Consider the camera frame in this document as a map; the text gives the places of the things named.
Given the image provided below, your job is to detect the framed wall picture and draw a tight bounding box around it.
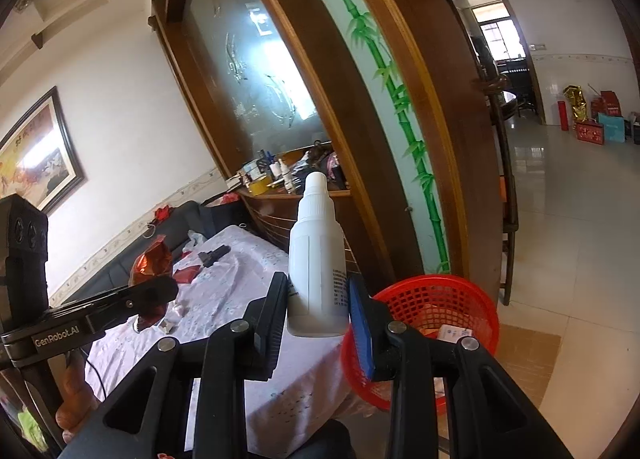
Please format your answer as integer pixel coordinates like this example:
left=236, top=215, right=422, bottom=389
left=0, top=86, right=88, bottom=217

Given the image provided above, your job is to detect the black plastic tool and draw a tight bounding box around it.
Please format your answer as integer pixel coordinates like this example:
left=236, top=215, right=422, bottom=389
left=197, top=245, right=232, bottom=269

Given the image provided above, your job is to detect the white medicine box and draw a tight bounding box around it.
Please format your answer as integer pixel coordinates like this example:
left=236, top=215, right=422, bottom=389
left=437, top=324, right=473, bottom=342

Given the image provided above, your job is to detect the clutter of small toiletries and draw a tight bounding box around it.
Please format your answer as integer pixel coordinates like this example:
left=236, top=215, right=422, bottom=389
left=225, top=139, right=351, bottom=197

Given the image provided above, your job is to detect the red plastic basket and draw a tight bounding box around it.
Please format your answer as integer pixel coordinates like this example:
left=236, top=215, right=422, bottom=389
left=340, top=275, right=501, bottom=412

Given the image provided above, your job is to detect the teal paper bag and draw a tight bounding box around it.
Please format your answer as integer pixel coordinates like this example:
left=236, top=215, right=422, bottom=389
left=598, top=114, right=626, bottom=144

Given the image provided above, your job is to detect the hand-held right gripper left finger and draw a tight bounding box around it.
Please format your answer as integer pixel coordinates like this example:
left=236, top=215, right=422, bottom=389
left=62, top=271, right=290, bottom=459

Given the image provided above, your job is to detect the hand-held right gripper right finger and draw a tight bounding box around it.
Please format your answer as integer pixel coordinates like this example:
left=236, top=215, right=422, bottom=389
left=347, top=274, right=576, bottom=459

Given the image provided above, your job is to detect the black cable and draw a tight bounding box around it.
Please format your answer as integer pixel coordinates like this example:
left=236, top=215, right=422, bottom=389
left=84, top=354, right=108, bottom=402

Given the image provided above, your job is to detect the gold foil bag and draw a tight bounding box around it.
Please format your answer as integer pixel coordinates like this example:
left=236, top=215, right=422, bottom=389
left=564, top=85, right=588, bottom=122

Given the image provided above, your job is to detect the barred window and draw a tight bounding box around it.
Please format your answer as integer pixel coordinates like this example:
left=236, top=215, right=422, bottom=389
left=477, top=16, right=523, bottom=62

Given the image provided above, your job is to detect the wooden frosted glass partition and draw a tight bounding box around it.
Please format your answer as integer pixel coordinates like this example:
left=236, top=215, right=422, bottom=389
left=150, top=0, right=506, bottom=300

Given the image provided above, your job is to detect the dark red snack packet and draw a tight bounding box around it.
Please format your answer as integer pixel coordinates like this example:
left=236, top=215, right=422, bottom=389
left=129, top=235, right=173, bottom=331

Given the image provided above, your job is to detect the red gift box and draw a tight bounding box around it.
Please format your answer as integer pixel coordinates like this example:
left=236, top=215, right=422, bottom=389
left=575, top=120, right=606, bottom=144

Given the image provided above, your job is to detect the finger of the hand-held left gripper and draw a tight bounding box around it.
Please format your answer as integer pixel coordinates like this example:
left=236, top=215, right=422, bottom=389
left=45, top=275, right=179, bottom=335

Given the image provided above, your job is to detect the red paper bag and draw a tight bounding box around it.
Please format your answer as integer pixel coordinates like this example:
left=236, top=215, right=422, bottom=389
left=592, top=90, right=621, bottom=118

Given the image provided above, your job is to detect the bamboo painted glass panel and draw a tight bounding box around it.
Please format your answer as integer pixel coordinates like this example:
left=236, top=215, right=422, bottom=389
left=280, top=0, right=451, bottom=275

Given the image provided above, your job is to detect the person's left hand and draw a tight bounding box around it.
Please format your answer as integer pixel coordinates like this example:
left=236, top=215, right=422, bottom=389
left=55, top=351, right=103, bottom=442

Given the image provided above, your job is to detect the wooden chair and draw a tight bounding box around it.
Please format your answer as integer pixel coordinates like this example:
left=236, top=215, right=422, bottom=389
left=472, top=74, right=521, bottom=307

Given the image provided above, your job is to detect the white plastic bottle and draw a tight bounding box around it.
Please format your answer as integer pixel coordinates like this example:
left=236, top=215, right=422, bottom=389
left=286, top=171, right=349, bottom=338

